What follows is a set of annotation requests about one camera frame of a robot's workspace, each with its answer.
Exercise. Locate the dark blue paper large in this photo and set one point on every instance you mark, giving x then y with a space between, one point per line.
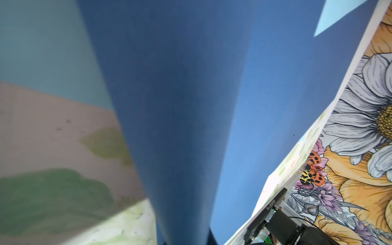
291 76

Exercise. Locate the light blue paper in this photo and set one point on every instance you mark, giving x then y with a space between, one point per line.
45 47
333 11

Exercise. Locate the dark blue paper right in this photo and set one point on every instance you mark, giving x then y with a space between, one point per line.
173 70

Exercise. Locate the floral table mat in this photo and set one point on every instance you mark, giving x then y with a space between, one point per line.
66 175

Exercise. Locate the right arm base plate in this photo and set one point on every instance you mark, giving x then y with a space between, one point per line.
283 228

